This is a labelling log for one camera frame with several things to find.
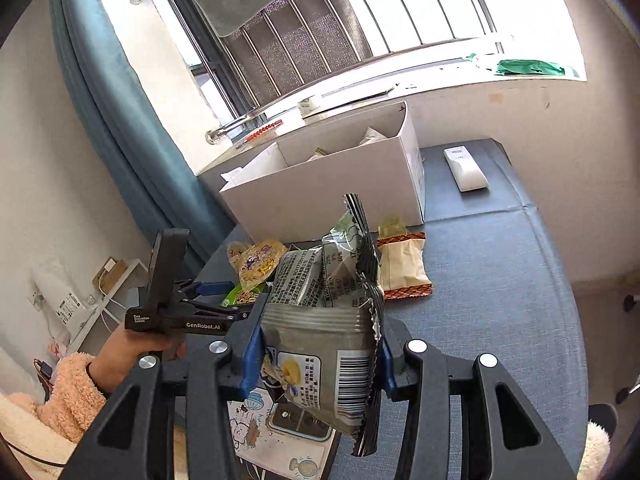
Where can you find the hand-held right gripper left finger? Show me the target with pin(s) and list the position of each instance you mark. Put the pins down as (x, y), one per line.
(249, 362)

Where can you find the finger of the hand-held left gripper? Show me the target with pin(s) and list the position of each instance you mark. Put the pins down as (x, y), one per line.
(210, 288)
(225, 311)

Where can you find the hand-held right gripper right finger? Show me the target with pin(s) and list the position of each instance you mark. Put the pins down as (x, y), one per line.
(389, 371)

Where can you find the bright green snack packet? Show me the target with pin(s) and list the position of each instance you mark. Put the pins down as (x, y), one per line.
(239, 298)

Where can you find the clear yellow bun packet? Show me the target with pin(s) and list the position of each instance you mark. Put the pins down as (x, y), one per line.
(257, 262)

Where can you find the grey foil snack packet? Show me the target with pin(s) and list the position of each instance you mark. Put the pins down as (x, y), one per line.
(320, 360)

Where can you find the brown white snack packet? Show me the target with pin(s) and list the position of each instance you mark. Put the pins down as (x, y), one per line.
(402, 266)

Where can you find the white cardboard box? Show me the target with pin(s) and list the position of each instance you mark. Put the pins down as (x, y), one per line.
(320, 210)

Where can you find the olive snack packet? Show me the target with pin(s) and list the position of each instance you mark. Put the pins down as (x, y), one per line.
(318, 153)

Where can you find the pale snack packet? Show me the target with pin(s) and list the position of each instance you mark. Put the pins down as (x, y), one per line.
(373, 135)

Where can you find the person's left forearm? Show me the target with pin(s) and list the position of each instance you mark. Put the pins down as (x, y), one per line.
(65, 400)

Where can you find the person's left hand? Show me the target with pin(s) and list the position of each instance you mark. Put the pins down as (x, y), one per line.
(127, 357)

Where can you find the white shelf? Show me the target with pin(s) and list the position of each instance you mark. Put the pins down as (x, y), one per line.
(117, 290)

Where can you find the small cardboard box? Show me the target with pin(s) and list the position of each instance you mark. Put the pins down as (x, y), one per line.
(111, 271)

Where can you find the phone with cartoon case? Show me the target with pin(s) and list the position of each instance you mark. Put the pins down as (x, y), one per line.
(260, 432)

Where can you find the white plastic package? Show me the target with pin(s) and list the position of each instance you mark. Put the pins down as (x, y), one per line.
(62, 305)

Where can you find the blue curtain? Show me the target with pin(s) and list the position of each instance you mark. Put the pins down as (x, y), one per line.
(125, 135)

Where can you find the red beaded pen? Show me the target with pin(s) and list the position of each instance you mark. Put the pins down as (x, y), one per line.
(262, 131)

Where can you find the white remote control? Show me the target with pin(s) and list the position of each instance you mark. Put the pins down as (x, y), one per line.
(465, 167)

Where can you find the person's fluffy cream clothing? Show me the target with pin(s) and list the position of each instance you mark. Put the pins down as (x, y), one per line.
(17, 440)

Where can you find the dark mesh window screen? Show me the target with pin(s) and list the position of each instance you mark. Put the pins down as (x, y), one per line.
(300, 45)

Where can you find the small green wrapper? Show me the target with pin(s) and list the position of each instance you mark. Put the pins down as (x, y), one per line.
(475, 57)

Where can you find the green plastic bag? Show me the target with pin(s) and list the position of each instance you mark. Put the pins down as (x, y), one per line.
(532, 67)

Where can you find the steel window guard rail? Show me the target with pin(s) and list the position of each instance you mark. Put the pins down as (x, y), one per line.
(280, 101)

